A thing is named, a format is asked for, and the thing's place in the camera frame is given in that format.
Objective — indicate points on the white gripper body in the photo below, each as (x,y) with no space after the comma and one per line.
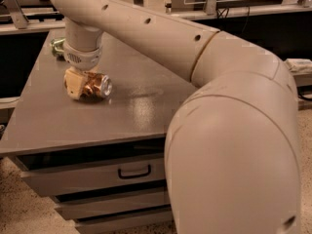
(84,58)

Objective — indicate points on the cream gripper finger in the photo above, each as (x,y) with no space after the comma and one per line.
(93,71)
(74,81)

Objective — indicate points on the orange soda can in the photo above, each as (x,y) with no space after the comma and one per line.
(98,85)

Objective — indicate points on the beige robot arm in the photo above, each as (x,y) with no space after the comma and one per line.
(232,148)

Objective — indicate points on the crushed green can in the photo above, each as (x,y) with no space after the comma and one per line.
(57,47)

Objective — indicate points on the grey drawer cabinet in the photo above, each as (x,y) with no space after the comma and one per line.
(70,151)

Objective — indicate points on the white packet on ledge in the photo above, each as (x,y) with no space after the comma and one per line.
(299,65)

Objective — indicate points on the black drawer handle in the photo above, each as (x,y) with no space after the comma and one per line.
(132,174)

